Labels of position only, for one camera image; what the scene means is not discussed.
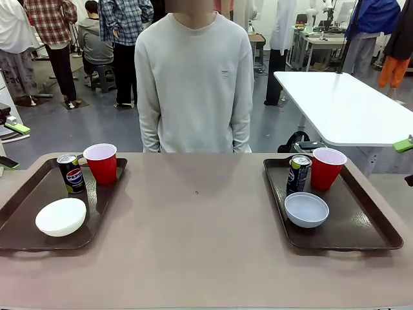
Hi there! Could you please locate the black Pepsi can green base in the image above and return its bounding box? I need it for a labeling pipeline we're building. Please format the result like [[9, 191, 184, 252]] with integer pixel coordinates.
[[56, 153, 86, 195]]

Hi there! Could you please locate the white bowl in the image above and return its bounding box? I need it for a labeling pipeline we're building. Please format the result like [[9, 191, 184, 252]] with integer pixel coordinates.
[[34, 198, 88, 238]]

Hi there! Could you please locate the red plastic cup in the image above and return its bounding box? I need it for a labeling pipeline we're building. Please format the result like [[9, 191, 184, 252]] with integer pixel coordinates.
[[310, 147, 348, 192], [83, 143, 118, 186]]

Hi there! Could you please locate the light grey bowl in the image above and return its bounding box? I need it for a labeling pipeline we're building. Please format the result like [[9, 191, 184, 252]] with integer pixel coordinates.
[[284, 191, 330, 229]]

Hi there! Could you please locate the black slim Pepsi can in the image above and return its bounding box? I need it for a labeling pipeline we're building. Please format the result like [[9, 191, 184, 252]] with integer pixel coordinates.
[[287, 154, 313, 195]]

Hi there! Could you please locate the person's right forearm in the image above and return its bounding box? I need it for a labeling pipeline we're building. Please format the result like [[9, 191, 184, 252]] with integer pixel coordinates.
[[137, 106, 163, 154]]

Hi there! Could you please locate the person's left forearm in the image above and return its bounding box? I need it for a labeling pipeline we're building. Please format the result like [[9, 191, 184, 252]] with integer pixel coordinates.
[[229, 106, 254, 154]]

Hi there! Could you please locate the brown plastic tray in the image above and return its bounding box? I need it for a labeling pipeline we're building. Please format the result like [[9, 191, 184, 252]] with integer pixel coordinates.
[[263, 154, 405, 253], [0, 156, 128, 253]]

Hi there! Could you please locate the white table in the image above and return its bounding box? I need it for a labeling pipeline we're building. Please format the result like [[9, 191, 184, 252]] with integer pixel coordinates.
[[273, 70, 413, 177]]

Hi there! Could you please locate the person in white shirt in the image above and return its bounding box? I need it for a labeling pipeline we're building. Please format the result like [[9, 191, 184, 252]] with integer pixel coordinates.
[[0, 0, 41, 107]]

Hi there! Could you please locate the person in orange trousers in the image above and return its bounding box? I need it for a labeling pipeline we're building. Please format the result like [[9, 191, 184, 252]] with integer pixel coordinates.
[[378, 0, 413, 99]]

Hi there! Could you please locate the grey plastic stool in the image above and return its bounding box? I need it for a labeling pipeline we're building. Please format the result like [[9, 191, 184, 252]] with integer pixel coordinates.
[[89, 63, 117, 94]]

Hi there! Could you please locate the person in red plaid shirt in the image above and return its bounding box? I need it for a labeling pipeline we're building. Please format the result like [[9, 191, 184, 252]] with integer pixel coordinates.
[[24, 0, 83, 109]]

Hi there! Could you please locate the black backpack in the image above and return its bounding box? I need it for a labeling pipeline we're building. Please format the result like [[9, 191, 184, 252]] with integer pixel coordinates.
[[277, 131, 324, 154]]

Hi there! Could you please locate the seated person grey hoodie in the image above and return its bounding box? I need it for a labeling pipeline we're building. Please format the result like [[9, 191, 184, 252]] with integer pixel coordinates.
[[77, 0, 116, 88]]

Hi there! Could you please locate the black pole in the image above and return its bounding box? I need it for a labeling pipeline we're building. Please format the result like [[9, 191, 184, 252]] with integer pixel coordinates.
[[335, 0, 359, 75]]

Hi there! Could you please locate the person in blue jacket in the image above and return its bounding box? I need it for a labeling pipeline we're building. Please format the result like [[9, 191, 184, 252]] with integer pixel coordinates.
[[342, 0, 401, 79]]

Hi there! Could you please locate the grey workbench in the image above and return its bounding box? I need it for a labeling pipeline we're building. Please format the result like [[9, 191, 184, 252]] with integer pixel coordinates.
[[290, 27, 350, 72]]

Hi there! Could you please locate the person in blue plaid shirt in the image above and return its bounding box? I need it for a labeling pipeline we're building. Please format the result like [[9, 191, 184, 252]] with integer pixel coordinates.
[[98, 0, 155, 110]]

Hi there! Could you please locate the person in white lab coat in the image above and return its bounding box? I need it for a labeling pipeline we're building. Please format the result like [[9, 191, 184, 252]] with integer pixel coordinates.
[[263, 0, 298, 107]]

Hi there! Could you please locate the person in beige sweater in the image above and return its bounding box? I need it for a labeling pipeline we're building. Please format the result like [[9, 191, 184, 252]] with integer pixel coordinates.
[[134, 11, 255, 154]]

